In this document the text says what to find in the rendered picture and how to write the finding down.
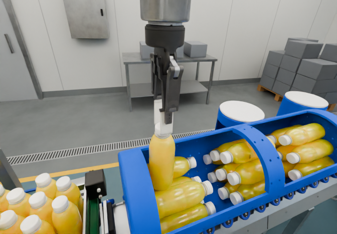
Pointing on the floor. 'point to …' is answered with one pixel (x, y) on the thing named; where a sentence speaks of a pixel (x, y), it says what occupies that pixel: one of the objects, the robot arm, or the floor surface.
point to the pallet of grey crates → (302, 70)
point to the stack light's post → (8, 174)
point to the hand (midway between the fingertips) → (163, 117)
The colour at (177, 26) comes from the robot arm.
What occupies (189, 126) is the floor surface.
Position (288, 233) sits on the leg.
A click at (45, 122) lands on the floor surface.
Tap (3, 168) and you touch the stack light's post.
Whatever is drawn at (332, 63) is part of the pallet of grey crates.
